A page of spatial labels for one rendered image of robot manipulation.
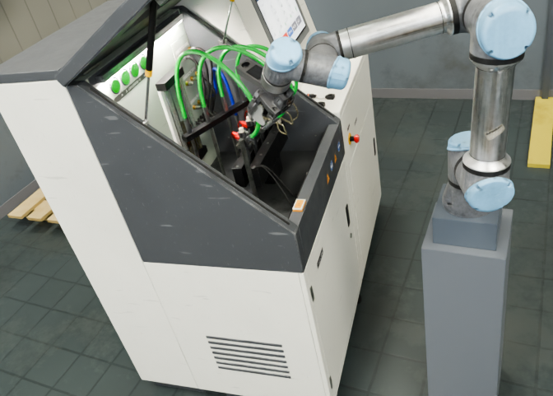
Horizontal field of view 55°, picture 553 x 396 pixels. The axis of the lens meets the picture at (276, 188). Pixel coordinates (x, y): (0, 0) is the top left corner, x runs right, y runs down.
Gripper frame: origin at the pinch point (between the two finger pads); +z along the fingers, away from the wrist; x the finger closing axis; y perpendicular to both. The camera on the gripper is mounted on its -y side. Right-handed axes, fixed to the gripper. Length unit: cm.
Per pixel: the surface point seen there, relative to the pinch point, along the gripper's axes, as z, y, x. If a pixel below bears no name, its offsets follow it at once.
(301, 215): 17.2, 29.8, -7.4
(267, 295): 38, 41, -28
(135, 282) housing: 61, 6, -58
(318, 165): 32.2, 20.8, 13.7
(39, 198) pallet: 245, -109, -73
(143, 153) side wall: 11.2, -13.7, -31.6
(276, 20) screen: 55, -38, 53
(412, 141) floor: 188, 39, 138
